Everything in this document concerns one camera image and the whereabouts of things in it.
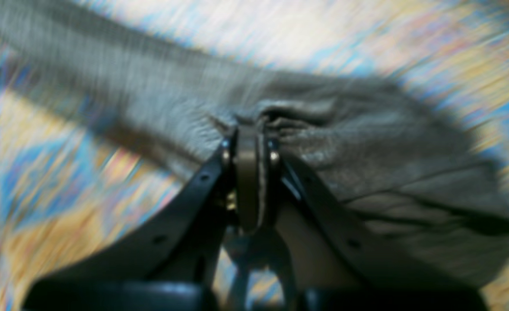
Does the grey t-shirt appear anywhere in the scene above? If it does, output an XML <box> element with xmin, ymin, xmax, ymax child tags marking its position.
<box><xmin>0</xmin><ymin>0</ymin><xmax>509</xmax><ymax>287</ymax></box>

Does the patterned tile tablecloth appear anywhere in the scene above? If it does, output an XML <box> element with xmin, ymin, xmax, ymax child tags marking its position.
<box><xmin>0</xmin><ymin>0</ymin><xmax>509</xmax><ymax>311</ymax></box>

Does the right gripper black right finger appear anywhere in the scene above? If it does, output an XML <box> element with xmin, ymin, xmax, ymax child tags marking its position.
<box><xmin>260</xmin><ymin>130</ymin><xmax>488</xmax><ymax>311</ymax></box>

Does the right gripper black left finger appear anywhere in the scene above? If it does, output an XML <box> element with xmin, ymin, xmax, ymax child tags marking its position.
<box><xmin>22</xmin><ymin>129</ymin><xmax>238</xmax><ymax>311</ymax></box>

